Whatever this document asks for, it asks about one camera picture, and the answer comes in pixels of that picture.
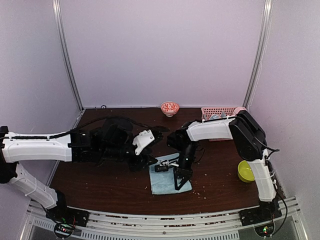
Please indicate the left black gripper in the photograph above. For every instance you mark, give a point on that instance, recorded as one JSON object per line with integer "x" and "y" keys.
{"x": 142, "y": 161}

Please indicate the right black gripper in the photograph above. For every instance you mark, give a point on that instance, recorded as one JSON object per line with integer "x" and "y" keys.
{"x": 186, "y": 173}

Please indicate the plain light blue towel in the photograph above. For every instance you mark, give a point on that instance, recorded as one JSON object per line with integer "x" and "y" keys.
{"x": 162, "y": 183}

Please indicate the blue polka dot towel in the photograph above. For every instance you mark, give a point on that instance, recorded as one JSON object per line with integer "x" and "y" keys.
{"x": 217, "y": 116}

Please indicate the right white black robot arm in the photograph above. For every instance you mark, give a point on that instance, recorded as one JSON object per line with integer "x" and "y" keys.
{"x": 250, "y": 142}

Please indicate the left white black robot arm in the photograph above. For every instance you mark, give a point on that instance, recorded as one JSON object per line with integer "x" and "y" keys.
{"x": 15, "y": 148}

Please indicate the lime green bowl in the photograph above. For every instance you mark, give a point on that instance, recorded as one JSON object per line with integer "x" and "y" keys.
{"x": 244, "y": 172}

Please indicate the pink plastic basket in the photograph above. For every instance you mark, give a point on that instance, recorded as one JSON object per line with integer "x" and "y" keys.
{"x": 206, "y": 112}

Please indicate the orange patterned ceramic bowl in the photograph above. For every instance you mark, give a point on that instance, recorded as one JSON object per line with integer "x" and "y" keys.
{"x": 169, "y": 108}

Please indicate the pink rolled towel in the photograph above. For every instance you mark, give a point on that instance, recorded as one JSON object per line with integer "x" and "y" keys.
{"x": 238, "y": 109}

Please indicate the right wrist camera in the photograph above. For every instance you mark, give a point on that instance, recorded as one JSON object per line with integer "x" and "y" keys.
{"x": 164, "y": 166}

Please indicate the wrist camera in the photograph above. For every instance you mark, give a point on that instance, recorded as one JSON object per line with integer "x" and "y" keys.
{"x": 146, "y": 138}
{"x": 164, "y": 166}

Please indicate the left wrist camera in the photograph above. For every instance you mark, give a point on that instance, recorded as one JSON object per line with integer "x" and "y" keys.
{"x": 146, "y": 138}

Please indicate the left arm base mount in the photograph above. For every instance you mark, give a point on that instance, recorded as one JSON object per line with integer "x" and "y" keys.
{"x": 72, "y": 217}

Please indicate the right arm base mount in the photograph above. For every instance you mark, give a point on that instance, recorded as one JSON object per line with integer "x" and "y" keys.
{"x": 257, "y": 215}

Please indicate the front aluminium rail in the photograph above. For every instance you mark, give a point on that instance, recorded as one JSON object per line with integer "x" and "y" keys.
{"x": 223, "y": 225}

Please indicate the left aluminium frame post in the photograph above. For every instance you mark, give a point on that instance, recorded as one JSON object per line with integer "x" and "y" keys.
{"x": 65, "y": 53}

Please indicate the aluminium frame post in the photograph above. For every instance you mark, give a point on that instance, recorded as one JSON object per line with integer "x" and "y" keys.
{"x": 65, "y": 53}
{"x": 261, "y": 45}

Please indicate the right aluminium frame post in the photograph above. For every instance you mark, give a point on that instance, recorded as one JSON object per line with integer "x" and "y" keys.
{"x": 261, "y": 45}

